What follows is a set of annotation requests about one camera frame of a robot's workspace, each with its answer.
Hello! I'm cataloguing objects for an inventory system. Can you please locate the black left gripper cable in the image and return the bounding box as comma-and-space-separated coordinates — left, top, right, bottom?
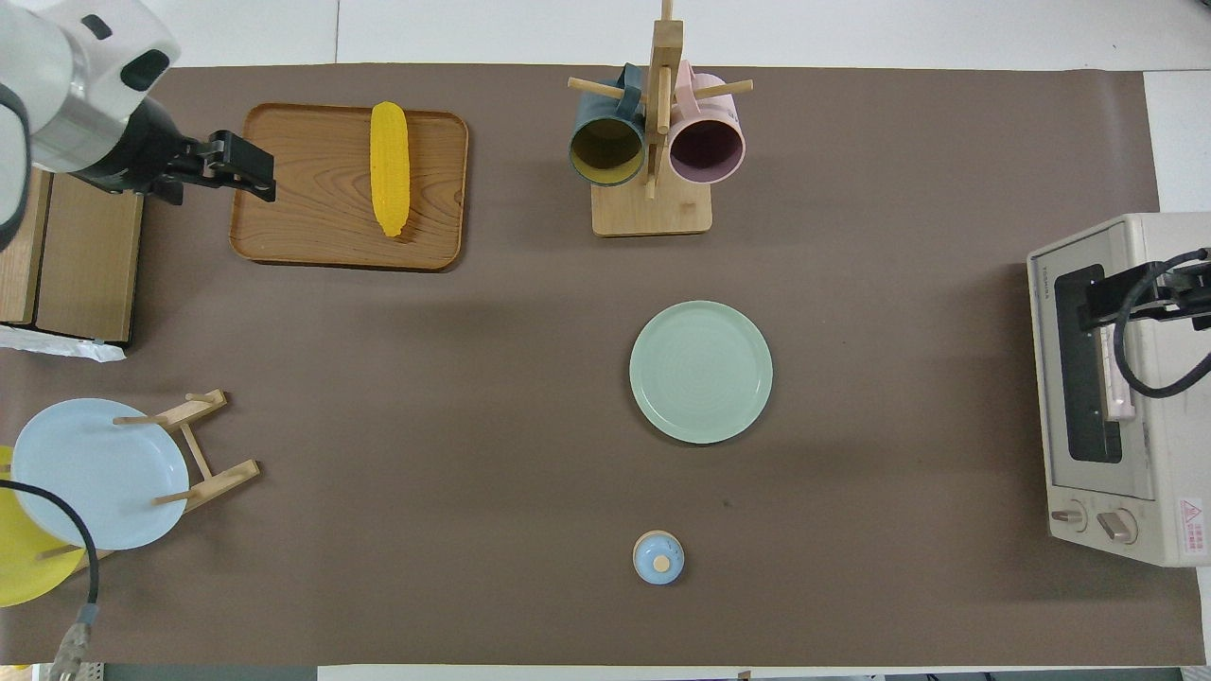
0, 480, 101, 681

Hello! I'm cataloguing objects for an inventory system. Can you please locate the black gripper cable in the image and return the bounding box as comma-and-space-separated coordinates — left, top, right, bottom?
0, 480, 101, 681
1114, 248, 1211, 398

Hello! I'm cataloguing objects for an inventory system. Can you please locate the wooden shelf black wire basket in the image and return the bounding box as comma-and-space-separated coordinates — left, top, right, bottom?
0, 166, 145, 346

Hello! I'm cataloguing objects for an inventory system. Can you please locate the pale green plate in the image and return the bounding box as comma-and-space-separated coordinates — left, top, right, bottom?
629, 300, 774, 445

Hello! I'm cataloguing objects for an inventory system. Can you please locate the dark teal mug yellow inside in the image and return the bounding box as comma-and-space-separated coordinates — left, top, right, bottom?
568, 64, 647, 188

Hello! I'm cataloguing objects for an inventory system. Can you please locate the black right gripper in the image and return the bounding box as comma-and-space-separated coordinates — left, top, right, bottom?
1079, 262, 1211, 332

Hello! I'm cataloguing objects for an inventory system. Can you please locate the wooden mug tree stand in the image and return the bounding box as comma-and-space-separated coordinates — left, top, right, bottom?
568, 0, 754, 237

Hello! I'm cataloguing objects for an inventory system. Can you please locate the yellow corn cob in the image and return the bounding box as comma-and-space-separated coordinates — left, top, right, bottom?
370, 101, 412, 238

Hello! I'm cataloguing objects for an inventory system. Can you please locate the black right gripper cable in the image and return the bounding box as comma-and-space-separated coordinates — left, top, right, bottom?
1114, 248, 1211, 398

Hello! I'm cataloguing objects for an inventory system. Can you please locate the white toaster oven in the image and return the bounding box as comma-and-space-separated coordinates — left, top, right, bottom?
1027, 212, 1211, 568

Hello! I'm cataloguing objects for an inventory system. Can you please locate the wooden plate rack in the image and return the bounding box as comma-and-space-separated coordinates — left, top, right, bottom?
36, 389, 261, 573

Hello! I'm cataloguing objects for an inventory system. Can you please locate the light blue plate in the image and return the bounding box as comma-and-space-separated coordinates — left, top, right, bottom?
9, 398, 190, 551

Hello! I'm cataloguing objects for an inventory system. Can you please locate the small blue lid wooden knob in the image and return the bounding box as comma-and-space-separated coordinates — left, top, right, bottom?
632, 530, 685, 586

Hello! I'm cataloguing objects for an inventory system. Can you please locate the rectangular wooden serving tray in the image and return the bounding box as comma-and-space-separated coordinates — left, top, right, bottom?
230, 102, 470, 272

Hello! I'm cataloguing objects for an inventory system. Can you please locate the pink ceramic mug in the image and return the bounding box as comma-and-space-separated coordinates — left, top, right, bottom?
667, 61, 747, 186

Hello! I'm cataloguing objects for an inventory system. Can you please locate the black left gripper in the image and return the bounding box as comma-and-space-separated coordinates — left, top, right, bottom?
79, 97, 277, 205

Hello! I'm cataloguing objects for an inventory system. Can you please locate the yellow plate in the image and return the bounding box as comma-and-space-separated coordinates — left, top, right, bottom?
0, 445, 86, 608

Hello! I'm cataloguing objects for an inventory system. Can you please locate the large brown table mat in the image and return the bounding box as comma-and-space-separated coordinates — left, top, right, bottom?
0, 64, 1207, 668

